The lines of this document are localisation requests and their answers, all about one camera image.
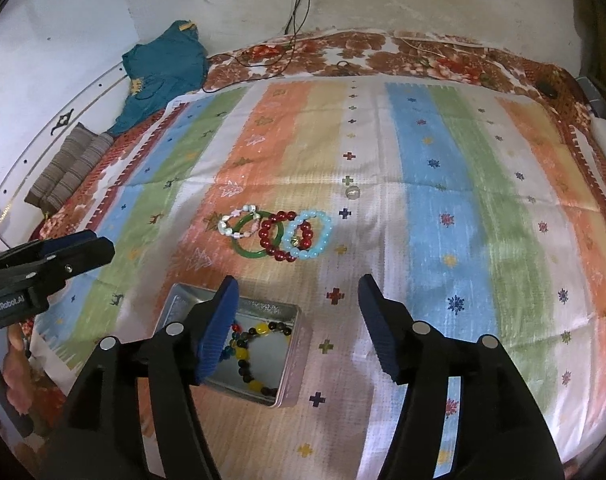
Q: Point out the teal garment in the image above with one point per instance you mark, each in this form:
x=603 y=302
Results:
x=163 y=65

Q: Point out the black wall hook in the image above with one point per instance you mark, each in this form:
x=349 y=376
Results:
x=63 y=121

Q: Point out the small black device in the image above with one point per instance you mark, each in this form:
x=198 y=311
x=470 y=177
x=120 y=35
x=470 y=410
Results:
x=548 y=90

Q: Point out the silver metal tin box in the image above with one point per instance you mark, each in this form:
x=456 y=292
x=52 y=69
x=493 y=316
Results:
x=283 y=385

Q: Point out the person's left hand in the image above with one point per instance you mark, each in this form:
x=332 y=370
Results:
x=20 y=370

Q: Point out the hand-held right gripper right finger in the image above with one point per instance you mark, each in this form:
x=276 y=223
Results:
x=383 y=331

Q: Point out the green jade bangle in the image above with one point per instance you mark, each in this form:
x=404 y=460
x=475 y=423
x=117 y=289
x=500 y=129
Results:
x=245 y=252

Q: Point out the striped brown cushion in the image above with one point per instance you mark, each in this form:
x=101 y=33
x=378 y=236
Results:
x=58 y=165
x=83 y=172

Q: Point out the grey box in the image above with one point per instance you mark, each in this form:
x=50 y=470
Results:
x=590 y=91

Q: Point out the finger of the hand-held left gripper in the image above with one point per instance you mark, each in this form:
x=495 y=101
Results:
x=73 y=240
x=90 y=257

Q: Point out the small glass marble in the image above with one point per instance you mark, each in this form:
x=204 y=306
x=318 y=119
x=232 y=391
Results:
x=352 y=192

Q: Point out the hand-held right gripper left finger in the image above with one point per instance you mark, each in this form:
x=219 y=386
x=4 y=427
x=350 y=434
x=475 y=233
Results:
x=218 y=331

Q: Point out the striped pastel cloth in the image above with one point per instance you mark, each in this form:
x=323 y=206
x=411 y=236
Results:
x=433 y=160

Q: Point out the metal wall strip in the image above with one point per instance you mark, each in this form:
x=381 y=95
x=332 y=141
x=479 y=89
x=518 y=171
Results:
x=58 y=127

